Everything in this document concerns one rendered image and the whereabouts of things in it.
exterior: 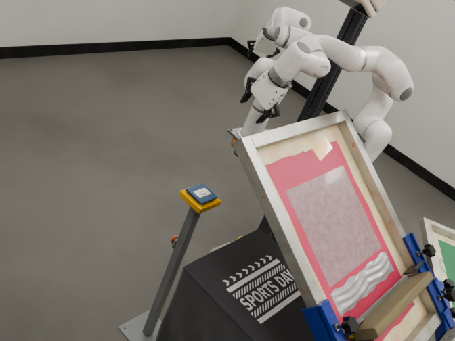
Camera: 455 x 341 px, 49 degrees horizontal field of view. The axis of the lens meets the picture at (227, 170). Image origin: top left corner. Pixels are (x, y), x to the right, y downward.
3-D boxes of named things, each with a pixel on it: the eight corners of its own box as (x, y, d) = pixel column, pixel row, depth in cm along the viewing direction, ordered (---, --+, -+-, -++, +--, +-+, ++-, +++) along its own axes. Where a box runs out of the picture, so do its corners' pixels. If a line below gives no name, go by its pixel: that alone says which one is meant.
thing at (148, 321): (117, 327, 258) (165, 185, 207) (150, 309, 274) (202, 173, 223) (143, 359, 248) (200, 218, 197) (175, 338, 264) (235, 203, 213)
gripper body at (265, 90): (296, 86, 158) (276, 110, 165) (277, 63, 161) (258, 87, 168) (282, 89, 152) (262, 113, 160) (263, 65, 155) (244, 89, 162)
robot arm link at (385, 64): (384, 82, 182) (411, 104, 172) (338, 84, 173) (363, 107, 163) (402, 41, 173) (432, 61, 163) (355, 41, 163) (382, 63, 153)
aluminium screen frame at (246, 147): (231, 143, 137) (240, 137, 134) (337, 113, 179) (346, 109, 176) (355, 417, 130) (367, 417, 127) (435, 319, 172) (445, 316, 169)
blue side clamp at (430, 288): (388, 241, 173) (407, 236, 168) (395, 237, 176) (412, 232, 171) (427, 323, 170) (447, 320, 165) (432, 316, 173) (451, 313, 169)
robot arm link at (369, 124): (398, 67, 184) (432, 93, 172) (338, 147, 200) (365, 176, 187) (376, 55, 175) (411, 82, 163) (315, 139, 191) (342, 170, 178)
